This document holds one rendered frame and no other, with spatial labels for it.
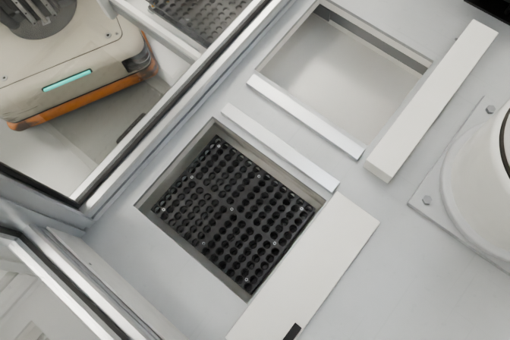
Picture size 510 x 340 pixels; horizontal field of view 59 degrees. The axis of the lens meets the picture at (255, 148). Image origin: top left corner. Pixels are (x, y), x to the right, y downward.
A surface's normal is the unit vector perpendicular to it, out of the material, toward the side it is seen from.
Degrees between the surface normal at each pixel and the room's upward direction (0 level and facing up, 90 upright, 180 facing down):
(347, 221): 0
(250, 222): 0
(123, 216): 0
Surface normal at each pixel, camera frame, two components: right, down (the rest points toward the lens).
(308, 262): -0.07, -0.34
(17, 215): 0.78, 0.57
